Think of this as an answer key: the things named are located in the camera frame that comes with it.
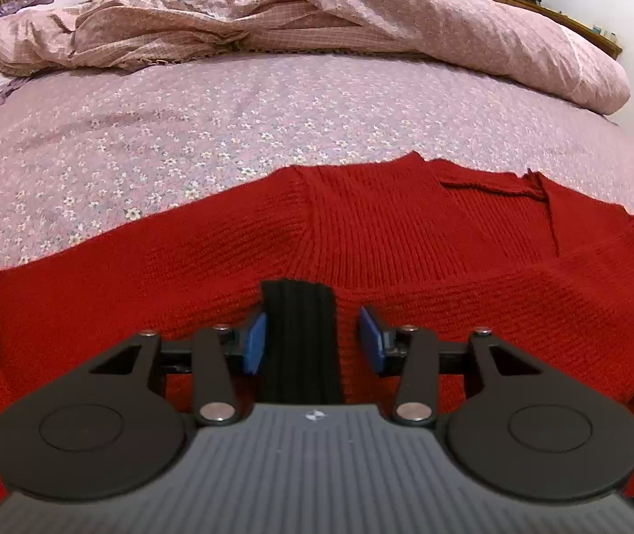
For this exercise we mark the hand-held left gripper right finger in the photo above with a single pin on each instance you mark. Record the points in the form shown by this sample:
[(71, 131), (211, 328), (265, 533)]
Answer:
[(370, 345)]

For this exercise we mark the red knit sweater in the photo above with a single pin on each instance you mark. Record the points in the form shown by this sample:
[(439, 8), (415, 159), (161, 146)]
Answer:
[(406, 233)]

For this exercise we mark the pink floral duvet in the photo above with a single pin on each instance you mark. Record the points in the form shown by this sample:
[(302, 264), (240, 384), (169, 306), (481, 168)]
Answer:
[(406, 16)]

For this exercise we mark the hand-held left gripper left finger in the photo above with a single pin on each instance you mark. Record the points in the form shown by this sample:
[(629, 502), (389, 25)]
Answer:
[(253, 345)]

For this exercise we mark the wooden cabinet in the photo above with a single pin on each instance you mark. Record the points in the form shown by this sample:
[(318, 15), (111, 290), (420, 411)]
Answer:
[(545, 11)]

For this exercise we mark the purple ruffled cloth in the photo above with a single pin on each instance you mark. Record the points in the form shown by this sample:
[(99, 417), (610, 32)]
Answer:
[(39, 3)]

